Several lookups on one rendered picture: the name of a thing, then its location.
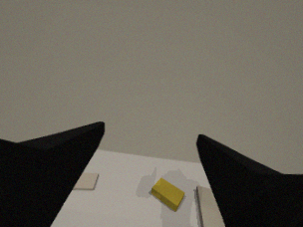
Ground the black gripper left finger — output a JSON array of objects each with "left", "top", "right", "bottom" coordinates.
[{"left": 0, "top": 121, "right": 105, "bottom": 227}]

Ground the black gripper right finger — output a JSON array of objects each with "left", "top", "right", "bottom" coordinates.
[{"left": 196, "top": 134, "right": 303, "bottom": 227}]

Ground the yellow rectangular block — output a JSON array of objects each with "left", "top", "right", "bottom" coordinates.
[{"left": 151, "top": 178, "right": 184, "bottom": 211}]

